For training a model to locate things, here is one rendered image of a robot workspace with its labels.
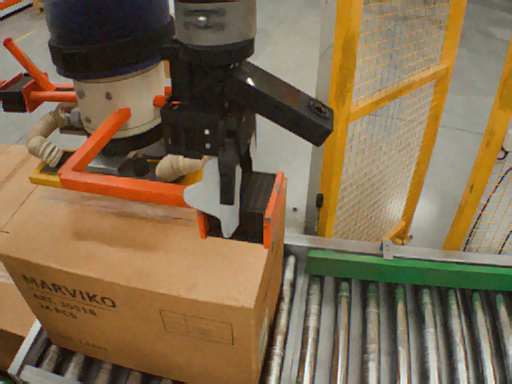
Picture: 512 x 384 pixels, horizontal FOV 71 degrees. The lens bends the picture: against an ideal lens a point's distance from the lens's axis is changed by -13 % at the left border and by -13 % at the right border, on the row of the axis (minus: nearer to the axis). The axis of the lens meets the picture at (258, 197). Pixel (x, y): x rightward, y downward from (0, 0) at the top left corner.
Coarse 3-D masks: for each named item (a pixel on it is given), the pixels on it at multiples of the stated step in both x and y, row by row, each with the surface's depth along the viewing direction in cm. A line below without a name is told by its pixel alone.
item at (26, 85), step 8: (8, 80) 76; (16, 80) 78; (24, 80) 78; (32, 80) 75; (0, 88) 74; (8, 88) 76; (16, 88) 75; (24, 88) 72; (32, 88) 75; (40, 88) 77; (0, 96) 74; (8, 96) 73; (16, 96) 73; (24, 96) 73; (8, 104) 75; (16, 104) 75; (24, 104) 75; (32, 104) 76; (40, 104) 78; (16, 112) 75; (24, 112) 75
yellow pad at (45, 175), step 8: (64, 152) 78; (72, 152) 73; (64, 160) 76; (136, 160) 70; (144, 160) 70; (152, 160) 76; (160, 160) 76; (40, 168) 75; (48, 168) 74; (56, 168) 74; (128, 168) 73; (136, 168) 70; (144, 168) 70; (152, 168) 73; (32, 176) 73; (40, 176) 72; (48, 176) 72; (56, 176) 72; (120, 176) 71; (128, 176) 71; (136, 176) 71; (144, 176) 71; (152, 176) 71; (184, 176) 72; (192, 176) 72; (200, 176) 74; (40, 184) 73; (48, 184) 73; (56, 184) 72; (184, 184) 70; (192, 184) 70
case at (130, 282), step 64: (64, 192) 97; (0, 256) 82; (64, 256) 80; (128, 256) 81; (192, 256) 81; (256, 256) 81; (64, 320) 93; (128, 320) 84; (192, 320) 78; (256, 320) 78
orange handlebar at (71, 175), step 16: (0, 80) 81; (32, 96) 74; (48, 96) 74; (64, 96) 73; (160, 96) 70; (128, 112) 67; (112, 128) 63; (96, 144) 59; (80, 160) 55; (64, 176) 52; (80, 176) 52; (96, 176) 52; (112, 176) 52; (96, 192) 52; (112, 192) 51; (128, 192) 50; (144, 192) 50; (160, 192) 49; (176, 192) 49; (192, 208) 50
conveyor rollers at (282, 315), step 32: (288, 256) 135; (288, 288) 125; (320, 288) 125; (448, 288) 123; (288, 320) 117; (320, 320) 117; (448, 320) 115; (480, 320) 112; (64, 352) 108; (480, 352) 105
